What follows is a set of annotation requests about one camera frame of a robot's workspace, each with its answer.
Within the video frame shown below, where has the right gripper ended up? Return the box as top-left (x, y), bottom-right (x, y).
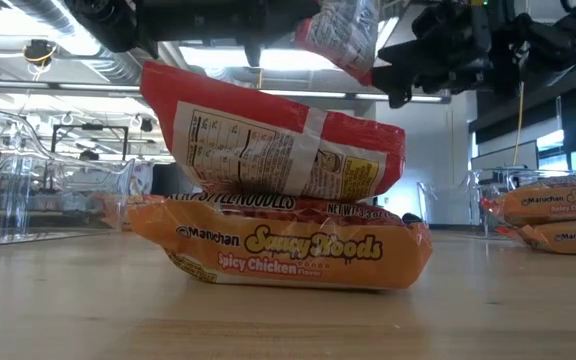
top-left (370, 0), bottom-right (524, 109)

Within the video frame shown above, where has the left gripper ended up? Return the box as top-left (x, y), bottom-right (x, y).
top-left (135, 0), bottom-right (322, 69)

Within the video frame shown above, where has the red beef ramen packet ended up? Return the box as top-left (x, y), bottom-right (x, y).
top-left (295, 0), bottom-right (380, 87)
top-left (139, 60), bottom-right (407, 204)

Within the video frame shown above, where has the orange Saucy Noods packet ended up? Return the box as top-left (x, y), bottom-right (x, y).
top-left (90, 192), bottom-right (169, 232)
top-left (496, 217), bottom-right (576, 258)
top-left (481, 174), bottom-right (576, 227)
top-left (126, 192), bottom-right (434, 291)

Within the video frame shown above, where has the bright ceiling light panel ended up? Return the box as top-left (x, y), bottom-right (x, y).
top-left (177, 44), bottom-right (342, 72)

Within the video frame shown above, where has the black chair back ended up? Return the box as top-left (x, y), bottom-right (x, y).
top-left (150, 162), bottom-right (195, 197)

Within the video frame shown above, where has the clear plastic bin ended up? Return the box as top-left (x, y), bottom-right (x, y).
top-left (416, 167), bottom-right (576, 237)
top-left (0, 107), bottom-right (137, 247)

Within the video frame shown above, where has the round black ceiling device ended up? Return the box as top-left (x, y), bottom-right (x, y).
top-left (21, 38), bottom-right (59, 69)

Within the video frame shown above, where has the yellow hanging cable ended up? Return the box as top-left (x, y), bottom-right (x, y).
top-left (511, 80), bottom-right (527, 167)

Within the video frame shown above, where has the silver spiral ceiling duct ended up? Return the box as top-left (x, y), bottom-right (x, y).
top-left (7, 0), bottom-right (144, 85)

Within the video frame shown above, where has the black frame stand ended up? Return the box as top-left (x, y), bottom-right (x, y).
top-left (50, 123), bottom-right (130, 162)

